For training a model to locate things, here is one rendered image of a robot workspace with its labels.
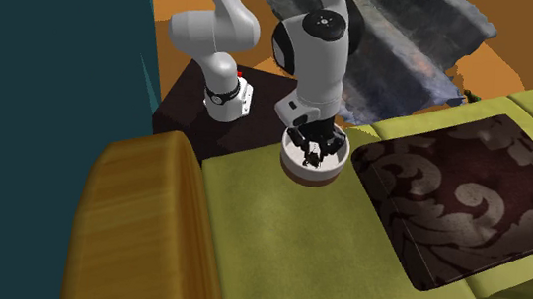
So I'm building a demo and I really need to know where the green sofa with wooden armrest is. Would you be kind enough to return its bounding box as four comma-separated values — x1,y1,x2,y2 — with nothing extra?
59,36,533,299

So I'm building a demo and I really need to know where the white bowl with brown base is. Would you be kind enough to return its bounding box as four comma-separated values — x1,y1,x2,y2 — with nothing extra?
276,121,352,191

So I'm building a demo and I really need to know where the dark robot stand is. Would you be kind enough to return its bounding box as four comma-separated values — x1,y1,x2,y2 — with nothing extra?
148,54,304,173

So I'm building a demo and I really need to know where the dark brown patterned cushion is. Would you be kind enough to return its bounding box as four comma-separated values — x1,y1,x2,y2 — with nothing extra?
339,101,533,299

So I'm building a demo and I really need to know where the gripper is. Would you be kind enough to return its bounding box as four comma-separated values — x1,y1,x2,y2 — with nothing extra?
287,112,348,170

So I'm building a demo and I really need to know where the grey rug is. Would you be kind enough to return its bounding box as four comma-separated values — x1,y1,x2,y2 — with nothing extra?
250,0,500,138

